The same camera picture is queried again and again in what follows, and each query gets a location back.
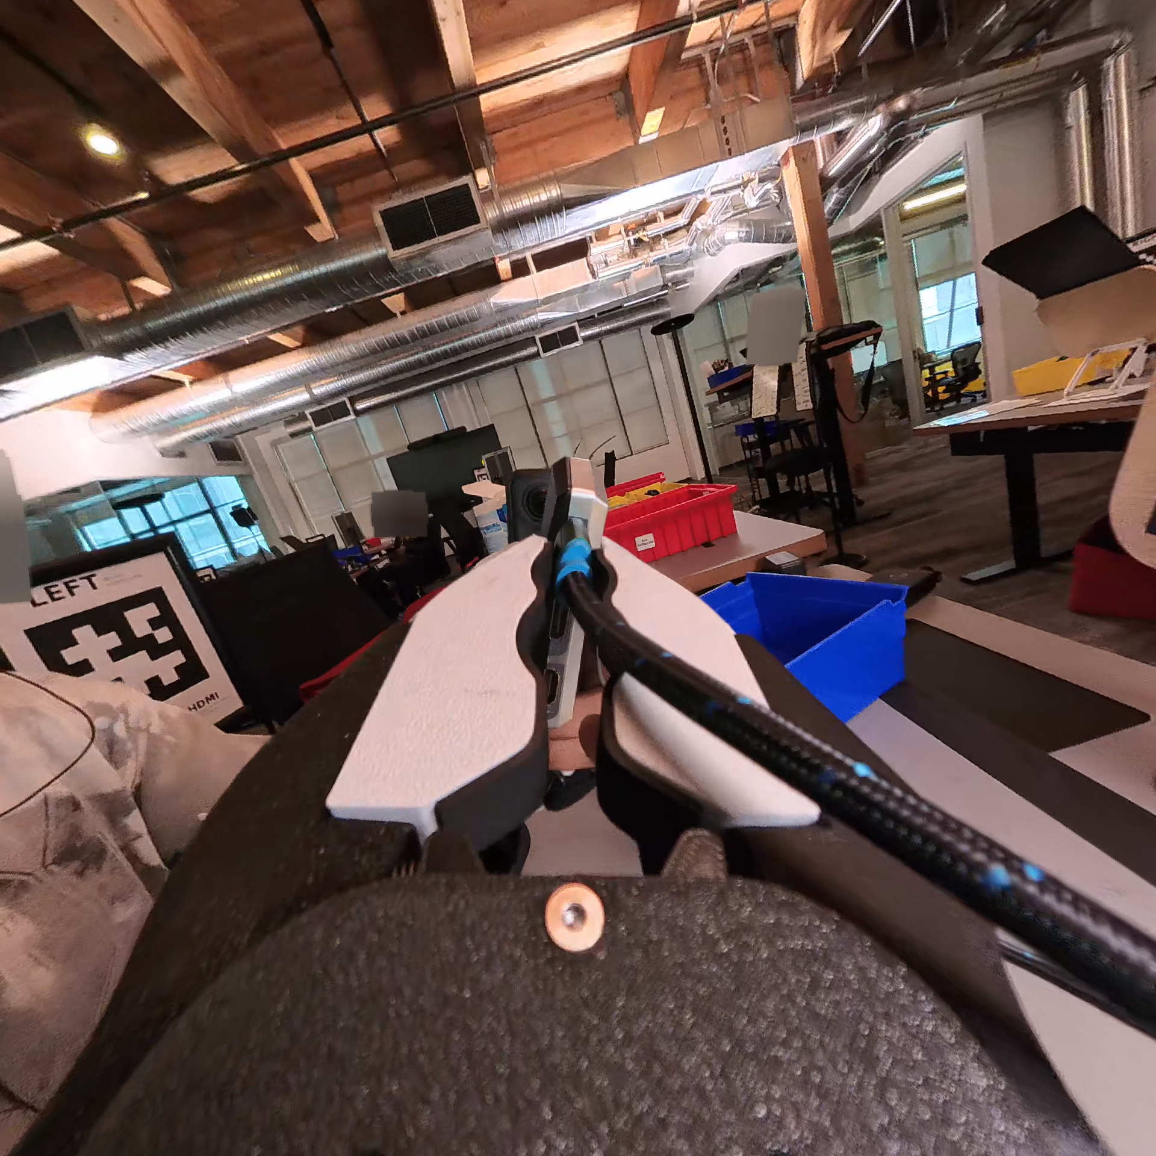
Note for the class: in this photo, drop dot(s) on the red plastic bin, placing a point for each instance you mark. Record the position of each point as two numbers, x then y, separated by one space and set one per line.
674 519

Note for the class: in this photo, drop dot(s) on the red shopping basket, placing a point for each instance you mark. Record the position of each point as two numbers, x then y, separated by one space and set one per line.
1116 578

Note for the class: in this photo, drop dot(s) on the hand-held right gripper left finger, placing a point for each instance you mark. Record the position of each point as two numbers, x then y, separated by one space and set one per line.
452 704

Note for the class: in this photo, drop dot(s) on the black-white patterned sign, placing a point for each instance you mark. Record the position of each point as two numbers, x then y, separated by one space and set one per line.
110 649

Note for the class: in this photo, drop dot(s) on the large black monitor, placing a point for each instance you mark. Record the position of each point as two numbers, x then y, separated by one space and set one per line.
443 469

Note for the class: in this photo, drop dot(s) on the black equipment stand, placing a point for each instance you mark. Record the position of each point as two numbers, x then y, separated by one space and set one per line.
844 360

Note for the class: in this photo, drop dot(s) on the white tablet stand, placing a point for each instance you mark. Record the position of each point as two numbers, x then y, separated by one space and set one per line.
1107 370

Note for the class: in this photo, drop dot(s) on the yellow plastic bin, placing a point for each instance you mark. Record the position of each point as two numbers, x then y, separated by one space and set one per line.
1048 374

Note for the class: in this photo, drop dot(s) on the wooden desk with black legs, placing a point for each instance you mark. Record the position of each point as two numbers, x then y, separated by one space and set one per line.
1021 420

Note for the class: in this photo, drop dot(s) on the white wipes canister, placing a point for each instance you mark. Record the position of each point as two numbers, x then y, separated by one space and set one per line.
494 523

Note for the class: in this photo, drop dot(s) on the blue plastic bin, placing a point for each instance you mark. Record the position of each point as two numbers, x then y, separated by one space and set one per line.
813 623

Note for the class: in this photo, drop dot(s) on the wooden support post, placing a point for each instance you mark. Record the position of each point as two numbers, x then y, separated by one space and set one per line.
813 253

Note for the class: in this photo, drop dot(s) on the wood-framed black tablet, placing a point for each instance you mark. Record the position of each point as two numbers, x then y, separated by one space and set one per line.
1129 487
1066 261

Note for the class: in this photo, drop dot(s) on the black and yellow office chair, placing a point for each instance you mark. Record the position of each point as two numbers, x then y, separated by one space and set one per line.
957 378

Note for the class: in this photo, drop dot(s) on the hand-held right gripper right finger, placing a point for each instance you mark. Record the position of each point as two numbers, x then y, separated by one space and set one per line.
688 768

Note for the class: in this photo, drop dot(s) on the silver ventilation duct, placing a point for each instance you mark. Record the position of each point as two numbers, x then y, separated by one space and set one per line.
361 352

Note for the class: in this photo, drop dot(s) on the black floor lamp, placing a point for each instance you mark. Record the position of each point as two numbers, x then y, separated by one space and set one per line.
674 325

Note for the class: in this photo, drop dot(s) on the grey table with wood edge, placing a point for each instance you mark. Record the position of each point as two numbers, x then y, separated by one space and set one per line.
759 542

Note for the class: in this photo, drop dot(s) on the black partition panel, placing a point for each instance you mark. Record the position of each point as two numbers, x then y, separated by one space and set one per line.
290 623

